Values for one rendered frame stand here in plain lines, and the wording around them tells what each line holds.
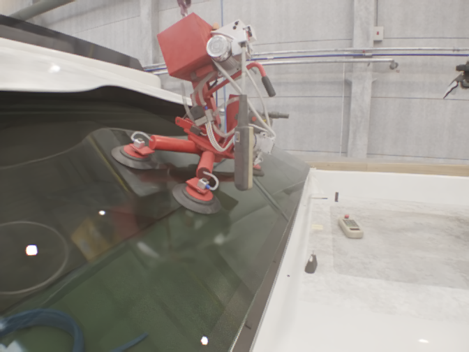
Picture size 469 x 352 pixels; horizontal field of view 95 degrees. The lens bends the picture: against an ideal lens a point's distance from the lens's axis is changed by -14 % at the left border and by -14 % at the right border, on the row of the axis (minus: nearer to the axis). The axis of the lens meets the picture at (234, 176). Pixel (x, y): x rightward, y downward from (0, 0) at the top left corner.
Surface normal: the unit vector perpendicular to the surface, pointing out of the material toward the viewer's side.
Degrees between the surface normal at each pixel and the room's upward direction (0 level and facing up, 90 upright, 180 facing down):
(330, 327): 8
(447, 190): 90
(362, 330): 8
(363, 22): 90
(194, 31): 90
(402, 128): 90
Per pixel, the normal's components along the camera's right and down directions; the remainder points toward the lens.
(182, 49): -0.36, 0.19
